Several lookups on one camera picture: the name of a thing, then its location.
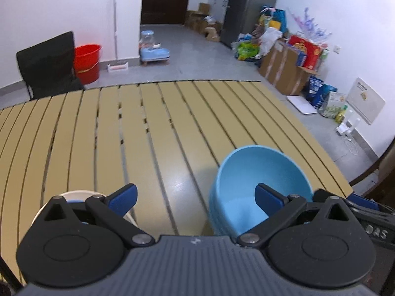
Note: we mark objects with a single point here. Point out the dark brown door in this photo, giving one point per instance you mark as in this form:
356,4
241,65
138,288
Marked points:
163,3

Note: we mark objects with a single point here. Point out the blue gift bag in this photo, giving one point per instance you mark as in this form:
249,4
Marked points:
277,18

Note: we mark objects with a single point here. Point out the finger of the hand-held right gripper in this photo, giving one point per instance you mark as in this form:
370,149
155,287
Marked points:
364,202
319,195

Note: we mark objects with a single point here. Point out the dark blue bag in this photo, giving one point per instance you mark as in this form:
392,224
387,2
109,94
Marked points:
315,91

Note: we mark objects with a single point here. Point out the small blue bowl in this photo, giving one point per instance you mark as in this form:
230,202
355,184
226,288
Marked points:
253,172

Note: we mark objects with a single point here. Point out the open cardboard box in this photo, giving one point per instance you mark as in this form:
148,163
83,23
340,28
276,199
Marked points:
194,21

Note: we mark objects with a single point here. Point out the white bathroom scale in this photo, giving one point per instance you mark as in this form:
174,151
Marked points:
302,104

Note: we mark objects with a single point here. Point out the large cardboard box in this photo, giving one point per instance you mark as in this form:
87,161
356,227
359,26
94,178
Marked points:
284,67

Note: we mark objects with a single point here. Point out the white wall box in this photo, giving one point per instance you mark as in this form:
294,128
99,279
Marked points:
365,100

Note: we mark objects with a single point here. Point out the white wall socket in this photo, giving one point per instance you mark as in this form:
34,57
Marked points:
338,49

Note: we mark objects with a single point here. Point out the red bucket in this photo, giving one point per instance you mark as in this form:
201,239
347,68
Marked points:
88,64

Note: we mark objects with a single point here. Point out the white floor device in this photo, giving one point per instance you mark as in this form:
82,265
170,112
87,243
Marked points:
347,128

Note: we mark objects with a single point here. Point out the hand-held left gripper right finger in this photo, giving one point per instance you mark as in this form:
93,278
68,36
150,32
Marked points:
268,200

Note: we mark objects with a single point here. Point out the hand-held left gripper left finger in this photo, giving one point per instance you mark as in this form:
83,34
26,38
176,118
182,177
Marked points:
123,199

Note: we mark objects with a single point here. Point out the blue white bag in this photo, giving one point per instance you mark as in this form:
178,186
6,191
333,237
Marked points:
329,89

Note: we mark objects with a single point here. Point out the white plastic bag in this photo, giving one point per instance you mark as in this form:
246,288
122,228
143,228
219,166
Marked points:
268,41

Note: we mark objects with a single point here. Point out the white flat mop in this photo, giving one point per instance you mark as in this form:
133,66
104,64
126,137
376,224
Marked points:
117,67

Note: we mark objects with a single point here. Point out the green white bag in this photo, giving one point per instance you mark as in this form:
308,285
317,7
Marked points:
333,104

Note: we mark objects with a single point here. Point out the grey refrigerator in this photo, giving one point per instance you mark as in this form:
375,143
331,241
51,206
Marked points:
243,9

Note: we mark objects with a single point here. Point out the small cardboard box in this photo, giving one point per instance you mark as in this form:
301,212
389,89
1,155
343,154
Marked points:
203,7

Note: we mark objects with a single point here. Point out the tan cardboard scratcher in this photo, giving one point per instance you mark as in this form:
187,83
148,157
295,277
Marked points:
213,34

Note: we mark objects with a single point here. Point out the black folding chair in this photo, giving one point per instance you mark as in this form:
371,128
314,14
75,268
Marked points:
46,64

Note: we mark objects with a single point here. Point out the yellow green bottle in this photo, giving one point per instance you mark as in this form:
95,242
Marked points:
340,115

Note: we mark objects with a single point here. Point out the red gift box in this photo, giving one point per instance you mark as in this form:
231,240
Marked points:
305,52

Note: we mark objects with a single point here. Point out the blue pet feeder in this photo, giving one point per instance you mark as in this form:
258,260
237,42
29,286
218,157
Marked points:
154,54

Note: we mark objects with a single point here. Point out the dark wooden chair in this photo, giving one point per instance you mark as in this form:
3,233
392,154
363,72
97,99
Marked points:
382,175

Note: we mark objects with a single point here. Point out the cream plate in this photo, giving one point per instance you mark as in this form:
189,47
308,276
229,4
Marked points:
77,193

